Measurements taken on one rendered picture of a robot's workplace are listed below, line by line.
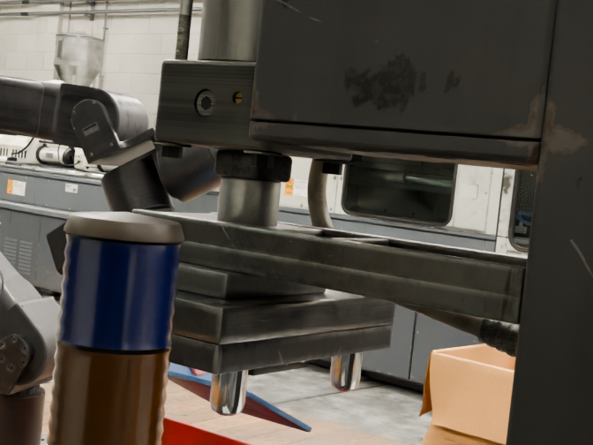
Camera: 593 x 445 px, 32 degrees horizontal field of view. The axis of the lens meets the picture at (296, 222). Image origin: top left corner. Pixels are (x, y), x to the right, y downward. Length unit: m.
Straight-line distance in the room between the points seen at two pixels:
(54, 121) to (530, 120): 0.60
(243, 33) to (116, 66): 10.21
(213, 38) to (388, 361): 5.42
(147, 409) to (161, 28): 10.05
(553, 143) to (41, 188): 7.90
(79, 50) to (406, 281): 8.63
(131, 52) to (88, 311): 10.33
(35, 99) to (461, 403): 2.21
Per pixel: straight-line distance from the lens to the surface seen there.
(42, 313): 1.02
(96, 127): 0.95
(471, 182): 5.71
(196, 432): 1.01
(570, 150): 0.46
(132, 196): 0.94
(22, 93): 1.00
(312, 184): 0.70
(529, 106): 0.47
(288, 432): 1.26
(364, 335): 0.66
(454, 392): 3.03
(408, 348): 5.90
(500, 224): 5.55
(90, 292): 0.33
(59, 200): 8.10
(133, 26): 10.69
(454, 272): 0.51
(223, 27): 0.60
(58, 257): 0.89
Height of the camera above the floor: 1.22
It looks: 3 degrees down
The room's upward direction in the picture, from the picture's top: 6 degrees clockwise
